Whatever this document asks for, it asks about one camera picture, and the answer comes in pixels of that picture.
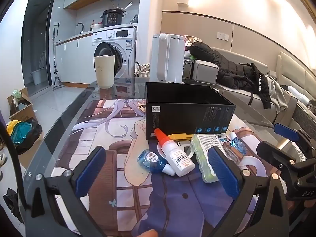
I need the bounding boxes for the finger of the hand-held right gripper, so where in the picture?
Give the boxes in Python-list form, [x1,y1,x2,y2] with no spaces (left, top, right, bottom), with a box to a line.
[256,141,307,176]
[273,123,316,151]

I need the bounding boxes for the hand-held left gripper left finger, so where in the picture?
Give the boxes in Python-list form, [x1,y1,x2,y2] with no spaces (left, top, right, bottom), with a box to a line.
[23,146,107,237]

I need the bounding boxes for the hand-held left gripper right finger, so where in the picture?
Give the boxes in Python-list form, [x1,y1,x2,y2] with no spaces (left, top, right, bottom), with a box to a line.
[207,146,291,237]

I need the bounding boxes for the teal food containers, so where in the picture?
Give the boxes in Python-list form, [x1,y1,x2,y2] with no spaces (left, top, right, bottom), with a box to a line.
[6,120,34,145]

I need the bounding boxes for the black cardboard box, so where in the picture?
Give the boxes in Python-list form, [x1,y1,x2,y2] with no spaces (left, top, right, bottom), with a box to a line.
[144,81,236,141]

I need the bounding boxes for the white bucket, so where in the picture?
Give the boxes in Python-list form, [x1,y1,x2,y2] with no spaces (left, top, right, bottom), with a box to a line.
[31,69,46,86]

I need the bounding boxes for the grey sofa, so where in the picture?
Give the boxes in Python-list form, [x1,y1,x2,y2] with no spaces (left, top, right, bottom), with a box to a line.
[183,46,316,134]

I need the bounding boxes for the black pressure cooker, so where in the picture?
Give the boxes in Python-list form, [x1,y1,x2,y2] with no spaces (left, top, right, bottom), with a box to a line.
[101,8,126,27]

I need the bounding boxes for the cream tall cup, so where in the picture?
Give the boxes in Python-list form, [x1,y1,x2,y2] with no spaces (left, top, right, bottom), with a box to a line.
[94,55,116,89]

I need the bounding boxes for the black plastic bag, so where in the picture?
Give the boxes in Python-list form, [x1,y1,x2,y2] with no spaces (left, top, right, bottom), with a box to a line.
[15,118,43,155]

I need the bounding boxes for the patterned cloth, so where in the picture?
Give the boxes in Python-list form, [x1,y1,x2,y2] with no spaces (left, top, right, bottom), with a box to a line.
[185,35,203,47]

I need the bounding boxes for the green plastic case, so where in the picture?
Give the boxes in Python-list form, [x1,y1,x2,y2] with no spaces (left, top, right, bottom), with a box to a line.
[191,133,224,183]

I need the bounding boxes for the chair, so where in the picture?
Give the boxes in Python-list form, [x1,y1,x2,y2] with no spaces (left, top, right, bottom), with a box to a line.
[272,95,316,158]

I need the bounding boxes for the grey speaker box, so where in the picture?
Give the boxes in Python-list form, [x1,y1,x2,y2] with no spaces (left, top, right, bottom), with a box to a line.
[194,60,219,84]

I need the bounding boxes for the white electric kettle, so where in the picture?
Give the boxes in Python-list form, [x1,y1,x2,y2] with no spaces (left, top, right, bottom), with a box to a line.
[150,33,186,84]

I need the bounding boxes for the person's left hand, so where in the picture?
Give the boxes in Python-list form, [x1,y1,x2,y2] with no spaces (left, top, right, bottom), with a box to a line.
[138,229,159,237]

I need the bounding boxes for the black cable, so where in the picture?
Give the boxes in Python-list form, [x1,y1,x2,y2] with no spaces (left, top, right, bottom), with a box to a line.
[0,123,27,210]

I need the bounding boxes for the white kitchen counter cabinet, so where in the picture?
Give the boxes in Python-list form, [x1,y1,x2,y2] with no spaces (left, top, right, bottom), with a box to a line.
[55,31,95,84]

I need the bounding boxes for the grey clothes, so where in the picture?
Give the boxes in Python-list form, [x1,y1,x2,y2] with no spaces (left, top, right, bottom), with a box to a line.
[265,74,288,114]

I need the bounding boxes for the black puffer jacket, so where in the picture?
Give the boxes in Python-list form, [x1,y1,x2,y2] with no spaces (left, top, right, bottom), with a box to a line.
[189,42,272,109]

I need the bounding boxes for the brown cardboard box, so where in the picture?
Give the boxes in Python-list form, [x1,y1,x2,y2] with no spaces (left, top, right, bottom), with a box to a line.
[7,87,36,122]

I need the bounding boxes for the wicker basket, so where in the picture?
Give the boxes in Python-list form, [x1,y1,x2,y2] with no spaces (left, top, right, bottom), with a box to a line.
[134,63,151,79]

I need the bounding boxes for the small glass bottle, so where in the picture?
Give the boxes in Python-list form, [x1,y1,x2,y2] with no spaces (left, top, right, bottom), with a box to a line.
[222,143,241,165]

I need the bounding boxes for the white washing machine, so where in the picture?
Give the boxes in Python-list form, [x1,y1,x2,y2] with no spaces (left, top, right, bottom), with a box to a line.
[92,28,137,82]

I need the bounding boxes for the mop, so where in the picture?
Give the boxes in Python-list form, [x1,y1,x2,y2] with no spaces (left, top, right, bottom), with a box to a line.
[51,27,65,89]

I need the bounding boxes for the white tape roll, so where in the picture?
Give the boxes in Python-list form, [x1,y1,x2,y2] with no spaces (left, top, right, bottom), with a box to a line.
[234,157,268,177]

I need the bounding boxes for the printed desk mat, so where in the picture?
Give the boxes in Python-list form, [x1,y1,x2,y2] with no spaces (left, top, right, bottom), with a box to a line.
[55,97,272,237]

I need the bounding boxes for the blue correction tape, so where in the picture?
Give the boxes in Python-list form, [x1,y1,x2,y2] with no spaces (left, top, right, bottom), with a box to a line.
[137,149,174,177]
[229,131,246,156]

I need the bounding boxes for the white glue bottle red cap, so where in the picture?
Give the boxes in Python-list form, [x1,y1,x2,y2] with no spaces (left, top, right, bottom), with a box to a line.
[154,128,195,177]

